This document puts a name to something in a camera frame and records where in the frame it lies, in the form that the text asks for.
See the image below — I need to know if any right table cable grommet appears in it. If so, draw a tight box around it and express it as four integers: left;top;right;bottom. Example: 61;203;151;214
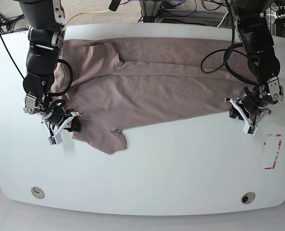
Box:
241;192;256;205

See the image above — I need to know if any yellow floor cable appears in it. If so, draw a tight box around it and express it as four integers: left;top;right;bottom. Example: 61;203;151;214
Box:
65;9;112;26

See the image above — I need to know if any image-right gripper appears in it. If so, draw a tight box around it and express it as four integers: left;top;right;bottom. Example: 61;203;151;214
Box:
229;77;284;120

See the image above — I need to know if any aluminium frame stand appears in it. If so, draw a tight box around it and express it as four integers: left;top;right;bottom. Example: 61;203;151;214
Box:
138;0;164;23

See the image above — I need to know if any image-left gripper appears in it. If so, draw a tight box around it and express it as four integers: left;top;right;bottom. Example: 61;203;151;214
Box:
24;93;81;132

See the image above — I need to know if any mauve T-shirt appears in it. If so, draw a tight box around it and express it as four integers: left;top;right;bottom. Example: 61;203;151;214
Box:
51;38;246;154

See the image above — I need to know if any table cable grommet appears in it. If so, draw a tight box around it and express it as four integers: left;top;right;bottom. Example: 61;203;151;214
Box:
31;187;45;199
241;192;256;205

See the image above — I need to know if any image-left white wrist camera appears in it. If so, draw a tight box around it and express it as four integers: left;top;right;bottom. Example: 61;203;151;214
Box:
41;110;82;145

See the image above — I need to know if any left table cable grommet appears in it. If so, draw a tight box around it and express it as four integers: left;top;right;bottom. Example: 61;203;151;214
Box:
31;187;45;199

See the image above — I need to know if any black tripod on floor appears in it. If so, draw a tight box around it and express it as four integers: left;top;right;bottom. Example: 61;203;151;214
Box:
0;13;26;34

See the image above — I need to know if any red tape rectangle marker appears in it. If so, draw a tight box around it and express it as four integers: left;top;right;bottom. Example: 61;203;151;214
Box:
261;134;283;170

